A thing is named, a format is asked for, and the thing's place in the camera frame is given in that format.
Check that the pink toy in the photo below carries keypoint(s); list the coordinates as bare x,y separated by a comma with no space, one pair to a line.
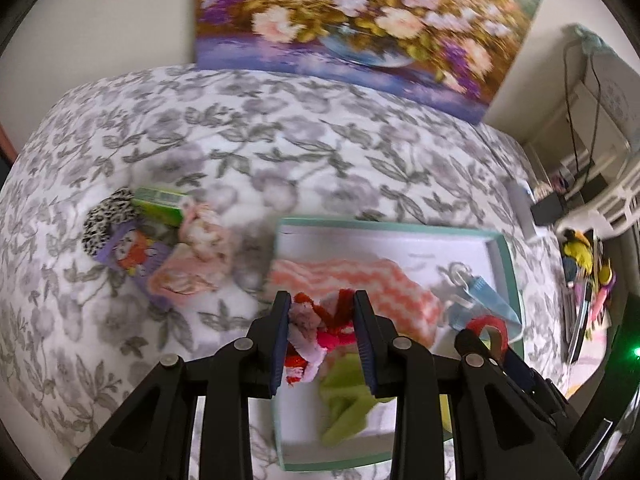
597,305

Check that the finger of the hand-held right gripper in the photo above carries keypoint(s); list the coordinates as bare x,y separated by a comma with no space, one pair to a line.
467,342
520,372

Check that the grey floral blanket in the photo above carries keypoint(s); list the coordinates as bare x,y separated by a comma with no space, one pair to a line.
300,135

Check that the white tube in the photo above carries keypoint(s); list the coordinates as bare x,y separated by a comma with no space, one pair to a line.
522,210

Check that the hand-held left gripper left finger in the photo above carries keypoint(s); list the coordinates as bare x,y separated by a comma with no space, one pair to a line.
280,345

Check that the black power adapter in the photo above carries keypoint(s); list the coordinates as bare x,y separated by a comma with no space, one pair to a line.
547,208

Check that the red tape roll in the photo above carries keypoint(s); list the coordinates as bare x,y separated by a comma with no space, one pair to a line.
487,322

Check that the green tissue pack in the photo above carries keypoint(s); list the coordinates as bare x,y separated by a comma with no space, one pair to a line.
160,207

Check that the yellow toy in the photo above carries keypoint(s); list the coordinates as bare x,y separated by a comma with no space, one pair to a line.
580,250

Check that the teal shallow box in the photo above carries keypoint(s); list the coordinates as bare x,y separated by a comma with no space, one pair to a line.
375,245

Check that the white plastic chair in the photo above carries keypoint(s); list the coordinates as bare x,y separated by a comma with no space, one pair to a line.
615,200

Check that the leopard print scrunchie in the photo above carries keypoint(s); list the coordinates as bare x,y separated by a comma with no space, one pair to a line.
105,220

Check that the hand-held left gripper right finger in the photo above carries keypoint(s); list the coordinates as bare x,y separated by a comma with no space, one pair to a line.
365,347

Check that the pink white striped cloth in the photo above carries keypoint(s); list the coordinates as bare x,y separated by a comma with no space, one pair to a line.
375,285

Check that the blue face mask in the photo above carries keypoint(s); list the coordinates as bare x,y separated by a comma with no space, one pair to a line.
485,295

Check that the green cloth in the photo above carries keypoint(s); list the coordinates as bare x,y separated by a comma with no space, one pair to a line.
345,390

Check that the pink lace cloth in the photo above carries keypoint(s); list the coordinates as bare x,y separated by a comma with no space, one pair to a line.
200,240

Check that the floral painting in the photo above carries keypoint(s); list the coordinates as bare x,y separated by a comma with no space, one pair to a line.
350,10

